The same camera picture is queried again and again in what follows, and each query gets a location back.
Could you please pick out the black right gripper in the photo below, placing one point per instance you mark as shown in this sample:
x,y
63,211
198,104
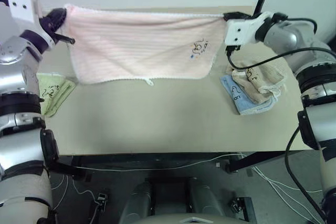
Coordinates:
x,y
241,16

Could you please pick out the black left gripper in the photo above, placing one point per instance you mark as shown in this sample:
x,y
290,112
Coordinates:
x,y
53,23

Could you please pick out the pink striped towel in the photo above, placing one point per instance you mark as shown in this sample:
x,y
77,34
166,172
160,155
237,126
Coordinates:
x,y
136,45

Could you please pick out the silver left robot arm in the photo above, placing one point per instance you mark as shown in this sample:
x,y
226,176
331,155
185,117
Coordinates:
x,y
23,140

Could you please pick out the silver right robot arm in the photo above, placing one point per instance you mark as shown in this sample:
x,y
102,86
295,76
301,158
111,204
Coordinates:
x,y
319,82

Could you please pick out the green folded towel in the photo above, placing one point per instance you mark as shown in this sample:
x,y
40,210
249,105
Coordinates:
x,y
56,90

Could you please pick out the beige crumpled towel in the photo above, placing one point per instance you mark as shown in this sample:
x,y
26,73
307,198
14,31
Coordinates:
x,y
265,79

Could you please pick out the blue folded towel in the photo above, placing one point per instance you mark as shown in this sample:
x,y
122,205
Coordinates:
x,y
240,100

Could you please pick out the black table foot clamp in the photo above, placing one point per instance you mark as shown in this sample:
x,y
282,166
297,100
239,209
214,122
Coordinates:
x,y
100,199
239,205

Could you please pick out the dark grey rounded robot leg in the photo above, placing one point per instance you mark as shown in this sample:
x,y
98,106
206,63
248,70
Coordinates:
x,y
204,197
140,200

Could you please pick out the grey robot torso edge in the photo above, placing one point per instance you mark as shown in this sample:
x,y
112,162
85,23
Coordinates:
x,y
183,220

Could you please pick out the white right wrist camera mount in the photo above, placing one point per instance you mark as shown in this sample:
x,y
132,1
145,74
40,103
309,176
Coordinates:
x,y
242,31

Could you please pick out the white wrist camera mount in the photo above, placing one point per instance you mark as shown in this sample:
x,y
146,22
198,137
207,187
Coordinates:
x,y
21,5
242,31

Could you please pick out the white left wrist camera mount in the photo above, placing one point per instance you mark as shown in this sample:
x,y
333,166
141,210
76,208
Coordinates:
x,y
21,5

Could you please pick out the black table frame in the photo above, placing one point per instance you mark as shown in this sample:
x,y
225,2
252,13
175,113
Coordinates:
x,y
262,159

